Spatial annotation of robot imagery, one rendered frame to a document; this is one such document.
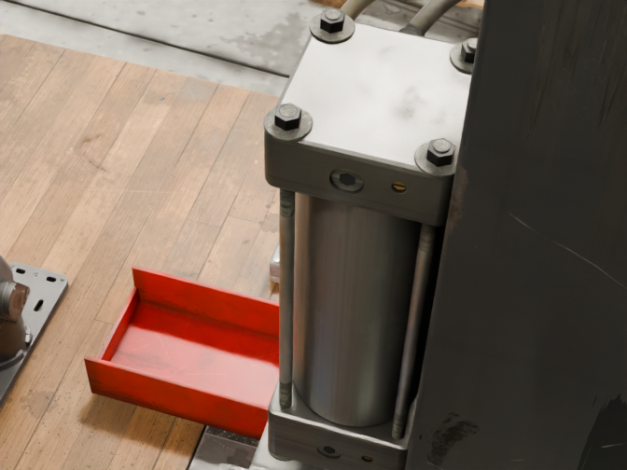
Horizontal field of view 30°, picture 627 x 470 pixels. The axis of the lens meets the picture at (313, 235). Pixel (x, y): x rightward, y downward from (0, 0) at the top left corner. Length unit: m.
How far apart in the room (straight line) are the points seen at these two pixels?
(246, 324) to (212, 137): 0.28
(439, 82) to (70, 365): 0.72
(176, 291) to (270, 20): 1.82
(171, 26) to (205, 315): 1.80
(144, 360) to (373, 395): 0.54
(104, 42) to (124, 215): 1.63
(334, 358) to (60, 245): 0.68
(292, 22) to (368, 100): 2.41
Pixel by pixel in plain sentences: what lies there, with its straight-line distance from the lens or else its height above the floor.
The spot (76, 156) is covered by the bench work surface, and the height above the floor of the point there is 0.90.
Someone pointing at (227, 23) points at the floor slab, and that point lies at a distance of 2.95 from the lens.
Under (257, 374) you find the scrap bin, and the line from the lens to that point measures 1.17.
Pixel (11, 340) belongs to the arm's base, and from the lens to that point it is 1.17.
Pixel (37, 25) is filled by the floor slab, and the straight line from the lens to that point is 2.99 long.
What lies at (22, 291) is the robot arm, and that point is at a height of 1.01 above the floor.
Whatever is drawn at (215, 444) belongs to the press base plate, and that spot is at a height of 0.90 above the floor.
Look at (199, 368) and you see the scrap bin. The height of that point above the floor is 0.91.
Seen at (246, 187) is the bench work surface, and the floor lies 0.90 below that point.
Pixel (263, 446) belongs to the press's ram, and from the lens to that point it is 0.81.
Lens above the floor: 1.88
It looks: 50 degrees down
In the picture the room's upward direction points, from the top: 2 degrees clockwise
